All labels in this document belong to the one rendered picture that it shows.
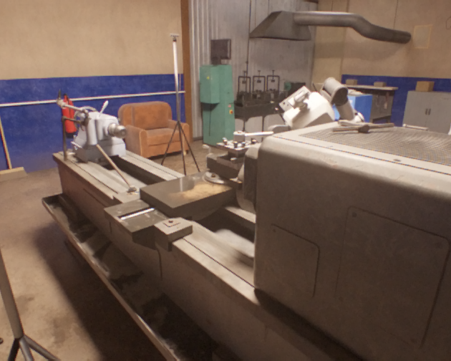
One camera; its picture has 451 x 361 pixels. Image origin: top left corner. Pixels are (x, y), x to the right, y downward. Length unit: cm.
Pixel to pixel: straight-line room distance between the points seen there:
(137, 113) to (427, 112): 576
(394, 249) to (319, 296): 26
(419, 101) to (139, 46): 565
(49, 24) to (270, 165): 494
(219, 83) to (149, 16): 160
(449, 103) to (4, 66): 763
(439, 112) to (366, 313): 711
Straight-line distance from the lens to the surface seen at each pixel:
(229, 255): 126
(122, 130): 225
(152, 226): 143
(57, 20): 559
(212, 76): 582
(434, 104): 784
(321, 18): 685
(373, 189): 72
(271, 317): 104
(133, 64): 596
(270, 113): 644
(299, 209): 84
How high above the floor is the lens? 152
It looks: 20 degrees down
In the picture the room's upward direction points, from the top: straight up
